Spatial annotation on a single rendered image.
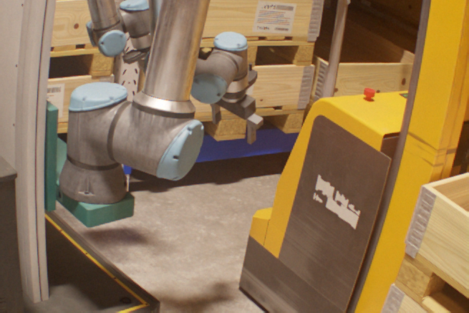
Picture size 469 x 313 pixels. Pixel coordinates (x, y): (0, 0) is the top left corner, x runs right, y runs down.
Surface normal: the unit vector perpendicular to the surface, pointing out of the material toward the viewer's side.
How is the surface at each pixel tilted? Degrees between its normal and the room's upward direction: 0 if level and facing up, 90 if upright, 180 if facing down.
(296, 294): 90
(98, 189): 70
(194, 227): 0
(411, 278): 90
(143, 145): 80
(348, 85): 90
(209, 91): 115
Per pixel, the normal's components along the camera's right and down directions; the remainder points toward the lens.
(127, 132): -0.29, -0.11
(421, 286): -0.84, 0.09
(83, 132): -0.38, 0.30
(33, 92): 0.68, 0.37
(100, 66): 0.50, 0.40
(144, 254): 0.14, -0.92
